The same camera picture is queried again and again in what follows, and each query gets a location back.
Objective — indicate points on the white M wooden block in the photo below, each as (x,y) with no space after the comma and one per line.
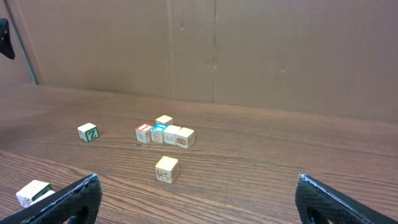
(31,192)

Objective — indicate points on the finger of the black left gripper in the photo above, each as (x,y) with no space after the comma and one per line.
(6,47)

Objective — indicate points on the red I wooden block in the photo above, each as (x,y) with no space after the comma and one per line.
(143,133)

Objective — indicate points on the yellow right wooden block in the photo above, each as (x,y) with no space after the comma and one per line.
(185,138)

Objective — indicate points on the green Z wooden block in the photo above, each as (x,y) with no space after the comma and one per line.
(88,132)

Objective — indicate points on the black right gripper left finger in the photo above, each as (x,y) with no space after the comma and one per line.
(77,203)

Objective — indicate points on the yellow wooden block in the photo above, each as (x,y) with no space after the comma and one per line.
(167,169)
(185,138)
(164,119)
(170,134)

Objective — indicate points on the yellow back wooden block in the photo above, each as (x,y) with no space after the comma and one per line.
(164,119)

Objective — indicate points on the blue letter wooden block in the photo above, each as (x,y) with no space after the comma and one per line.
(157,133)

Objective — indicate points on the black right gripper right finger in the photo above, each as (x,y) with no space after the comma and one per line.
(318,203)

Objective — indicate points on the red letter wooden block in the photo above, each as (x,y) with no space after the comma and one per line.
(48,193)

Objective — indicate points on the yellow front wooden block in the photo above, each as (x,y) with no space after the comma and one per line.
(167,169)

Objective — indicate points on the yellow middle wooden block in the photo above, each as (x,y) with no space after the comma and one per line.
(170,134)

